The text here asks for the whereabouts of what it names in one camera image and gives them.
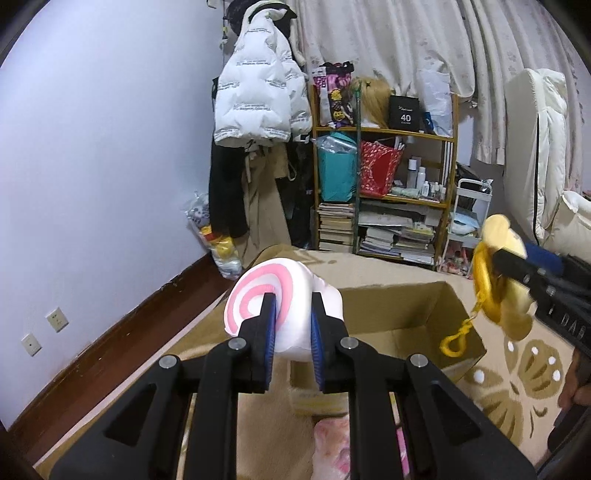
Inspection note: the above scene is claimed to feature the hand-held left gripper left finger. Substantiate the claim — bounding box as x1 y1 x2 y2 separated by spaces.
48 292 280 480

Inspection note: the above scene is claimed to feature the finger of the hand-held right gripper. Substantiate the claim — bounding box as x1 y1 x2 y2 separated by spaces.
525 244 566 278
491 247 552 298

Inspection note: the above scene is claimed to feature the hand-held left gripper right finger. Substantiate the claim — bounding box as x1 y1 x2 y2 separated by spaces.
310 291 539 480

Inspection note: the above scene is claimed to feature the yellow plush keychain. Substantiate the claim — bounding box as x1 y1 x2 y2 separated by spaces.
438 213 536 358

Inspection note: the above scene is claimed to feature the white pink swirl plush toy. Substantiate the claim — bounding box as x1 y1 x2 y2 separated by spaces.
223 258 345 363

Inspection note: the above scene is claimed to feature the cardboard box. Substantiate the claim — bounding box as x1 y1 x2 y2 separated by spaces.
175 247 488 418

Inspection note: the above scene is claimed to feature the person's right hand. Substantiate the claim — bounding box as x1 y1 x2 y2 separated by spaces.
557 348 591 418

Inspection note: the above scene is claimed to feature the white pillow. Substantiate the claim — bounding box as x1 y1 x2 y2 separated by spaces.
545 190 591 260

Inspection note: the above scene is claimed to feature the white trolley cart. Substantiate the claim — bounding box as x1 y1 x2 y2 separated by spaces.
436 178 495 278

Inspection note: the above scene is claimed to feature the beige patterned blanket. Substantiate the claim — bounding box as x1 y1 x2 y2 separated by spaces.
32 249 591 480

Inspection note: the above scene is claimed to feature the clear bag of toys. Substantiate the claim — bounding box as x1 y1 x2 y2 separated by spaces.
185 191 243 280

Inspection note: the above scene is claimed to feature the pink plush in plastic wrap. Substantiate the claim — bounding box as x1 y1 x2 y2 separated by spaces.
313 413 409 480

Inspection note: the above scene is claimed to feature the white folded mattress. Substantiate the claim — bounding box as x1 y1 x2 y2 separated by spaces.
503 68 583 246

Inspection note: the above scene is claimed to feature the stack of old books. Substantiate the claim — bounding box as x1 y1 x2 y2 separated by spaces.
316 203 356 253

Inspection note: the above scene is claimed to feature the pile of magazines and books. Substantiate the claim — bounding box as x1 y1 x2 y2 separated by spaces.
358 200 445 267

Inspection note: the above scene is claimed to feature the beige trench coat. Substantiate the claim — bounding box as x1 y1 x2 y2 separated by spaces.
240 143 294 268

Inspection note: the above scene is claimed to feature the group of cosmetic bottles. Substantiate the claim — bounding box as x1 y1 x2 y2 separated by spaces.
406 157 448 202

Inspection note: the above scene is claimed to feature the black hanging garment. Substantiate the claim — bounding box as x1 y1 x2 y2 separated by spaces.
288 138 320 250

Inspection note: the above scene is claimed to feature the black coat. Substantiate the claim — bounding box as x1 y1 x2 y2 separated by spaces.
209 138 250 241

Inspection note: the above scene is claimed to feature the red gift bag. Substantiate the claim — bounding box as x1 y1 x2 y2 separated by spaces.
359 141 403 198

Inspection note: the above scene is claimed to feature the teal bag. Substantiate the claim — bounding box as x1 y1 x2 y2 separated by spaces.
316 134 359 203

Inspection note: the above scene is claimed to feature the wooden shelf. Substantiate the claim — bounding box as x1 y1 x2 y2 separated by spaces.
310 85 460 271

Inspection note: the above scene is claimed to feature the white plastic bag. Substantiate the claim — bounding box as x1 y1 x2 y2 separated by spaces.
418 69 452 137

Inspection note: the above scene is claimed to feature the black box with white print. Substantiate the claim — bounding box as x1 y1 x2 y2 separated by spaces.
387 95 422 133

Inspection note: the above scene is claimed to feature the blond wig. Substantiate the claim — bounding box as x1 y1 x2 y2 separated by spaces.
351 76 389 129

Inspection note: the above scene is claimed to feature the white puffer jacket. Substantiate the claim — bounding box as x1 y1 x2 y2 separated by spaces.
213 2 314 148

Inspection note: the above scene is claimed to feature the pink black printed bag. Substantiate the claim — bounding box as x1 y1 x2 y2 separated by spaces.
313 62 356 130

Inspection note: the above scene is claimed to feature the white floral curtain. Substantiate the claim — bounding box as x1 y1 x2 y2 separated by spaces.
295 0 591 165

